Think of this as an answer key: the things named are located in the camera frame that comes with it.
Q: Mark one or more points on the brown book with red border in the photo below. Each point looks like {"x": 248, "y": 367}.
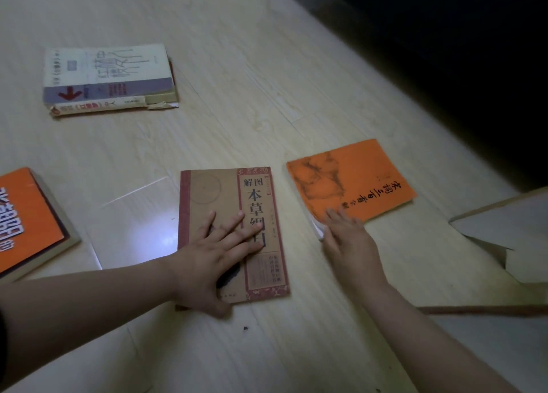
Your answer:
{"x": 261, "y": 251}

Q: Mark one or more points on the person's right forearm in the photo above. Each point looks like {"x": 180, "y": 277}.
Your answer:
{"x": 428, "y": 345}

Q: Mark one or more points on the person's left little finger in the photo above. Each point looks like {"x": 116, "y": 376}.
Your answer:
{"x": 207, "y": 223}

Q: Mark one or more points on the person's left forearm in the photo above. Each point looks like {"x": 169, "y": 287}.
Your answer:
{"x": 85, "y": 307}

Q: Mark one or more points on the book with torn cover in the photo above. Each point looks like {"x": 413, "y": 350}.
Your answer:
{"x": 111, "y": 105}

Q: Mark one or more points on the orange book with white lettering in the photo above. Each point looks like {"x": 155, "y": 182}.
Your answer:
{"x": 25, "y": 221}

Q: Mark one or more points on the orange book with ink painting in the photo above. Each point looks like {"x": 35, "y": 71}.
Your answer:
{"x": 355, "y": 179}

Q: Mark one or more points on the person's left hand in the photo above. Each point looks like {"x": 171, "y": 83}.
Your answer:
{"x": 201, "y": 268}

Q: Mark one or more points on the person's right hand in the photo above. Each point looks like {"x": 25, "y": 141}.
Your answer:
{"x": 353, "y": 256}

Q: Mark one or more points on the person's right fingers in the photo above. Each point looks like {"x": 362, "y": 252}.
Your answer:
{"x": 342, "y": 221}

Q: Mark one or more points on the grey-edged thick book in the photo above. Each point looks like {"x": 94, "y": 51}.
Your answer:
{"x": 64, "y": 238}

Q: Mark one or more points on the flat cardboard sheet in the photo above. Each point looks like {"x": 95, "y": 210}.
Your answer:
{"x": 492, "y": 350}

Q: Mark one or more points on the person's left middle finger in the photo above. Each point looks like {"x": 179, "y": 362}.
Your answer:
{"x": 246, "y": 235}

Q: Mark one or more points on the person's left thumb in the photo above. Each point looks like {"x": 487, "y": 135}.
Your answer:
{"x": 214, "y": 309}

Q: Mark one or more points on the cardboard box flap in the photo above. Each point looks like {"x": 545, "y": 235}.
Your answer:
{"x": 509, "y": 230}

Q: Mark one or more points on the black sleeve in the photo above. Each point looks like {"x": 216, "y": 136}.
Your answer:
{"x": 2, "y": 345}

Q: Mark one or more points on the white book with red arrow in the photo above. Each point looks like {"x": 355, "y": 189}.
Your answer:
{"x": 107, "y": 72}

